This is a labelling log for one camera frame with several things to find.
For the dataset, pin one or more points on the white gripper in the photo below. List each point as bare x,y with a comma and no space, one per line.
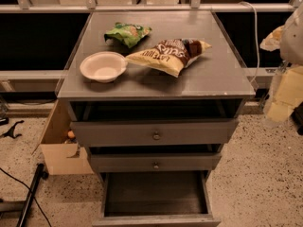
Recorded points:
293,44

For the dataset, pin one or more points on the brown yellow chip bag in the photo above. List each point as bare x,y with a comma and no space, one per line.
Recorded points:
170,56

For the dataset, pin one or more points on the grey drawer cabinet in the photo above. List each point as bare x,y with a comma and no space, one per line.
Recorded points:
212,88

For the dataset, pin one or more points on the grey middle drawer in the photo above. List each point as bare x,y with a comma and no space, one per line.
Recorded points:
154,162

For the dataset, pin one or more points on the grey drawer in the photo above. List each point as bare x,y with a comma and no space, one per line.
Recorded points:
155,199
153,133
154,162

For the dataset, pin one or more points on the green chip bag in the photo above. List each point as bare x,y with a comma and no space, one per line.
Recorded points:
128,34

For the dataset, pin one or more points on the grey top drawer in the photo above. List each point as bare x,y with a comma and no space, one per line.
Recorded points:
153,133

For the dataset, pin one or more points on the grey bottom drawer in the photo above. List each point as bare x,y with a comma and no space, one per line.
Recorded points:
155,199

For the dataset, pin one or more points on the white paper bowl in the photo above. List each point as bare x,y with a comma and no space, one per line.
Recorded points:
103,66

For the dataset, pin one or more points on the orange ball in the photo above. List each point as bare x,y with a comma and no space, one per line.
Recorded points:
71,135

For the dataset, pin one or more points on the cardboard box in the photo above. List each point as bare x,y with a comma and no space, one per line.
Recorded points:
62,155

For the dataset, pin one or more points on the black stand leg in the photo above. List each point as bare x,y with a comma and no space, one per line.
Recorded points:
39,173

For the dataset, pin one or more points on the black clamp tool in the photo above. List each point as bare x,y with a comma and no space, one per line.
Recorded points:
10,133

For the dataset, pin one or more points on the metal frame rail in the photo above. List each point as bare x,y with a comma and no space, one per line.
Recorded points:
240,7

